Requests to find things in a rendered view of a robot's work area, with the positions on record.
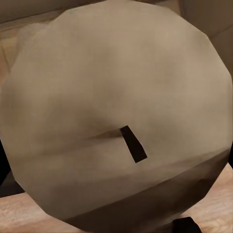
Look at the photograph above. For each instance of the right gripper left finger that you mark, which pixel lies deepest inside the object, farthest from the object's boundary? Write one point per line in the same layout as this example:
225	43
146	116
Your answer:
4	165

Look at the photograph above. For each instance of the pillar candle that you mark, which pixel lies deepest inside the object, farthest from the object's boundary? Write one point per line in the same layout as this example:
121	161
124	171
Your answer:
117	117
27	33

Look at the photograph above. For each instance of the cabinet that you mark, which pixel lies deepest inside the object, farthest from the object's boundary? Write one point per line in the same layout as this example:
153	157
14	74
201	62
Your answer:
213	17

